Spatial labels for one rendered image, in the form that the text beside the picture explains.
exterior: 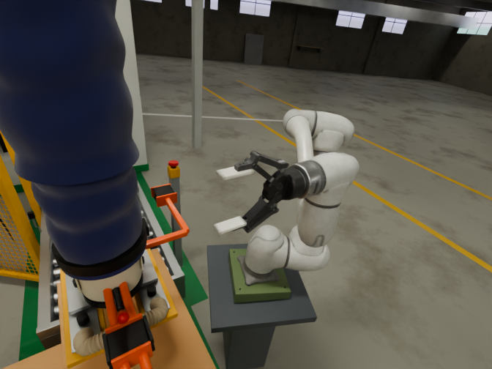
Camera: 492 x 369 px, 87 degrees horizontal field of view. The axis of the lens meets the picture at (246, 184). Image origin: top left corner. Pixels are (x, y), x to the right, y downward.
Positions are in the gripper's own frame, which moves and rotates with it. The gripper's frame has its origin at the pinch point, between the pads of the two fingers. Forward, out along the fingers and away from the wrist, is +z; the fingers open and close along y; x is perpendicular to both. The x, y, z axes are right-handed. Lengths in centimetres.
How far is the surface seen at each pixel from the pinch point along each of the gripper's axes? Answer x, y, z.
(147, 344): -2.7, 31.7, 18.7
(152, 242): 29.6, 33.5, 8.1
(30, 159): 19.0, -6.6, 29.9
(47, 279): 94, 98, 51
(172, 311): 10.7, 45.6, 8.8
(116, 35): 18.7, -27.5, 12.5
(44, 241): 127, 98, 52
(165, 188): 57, 32, -6
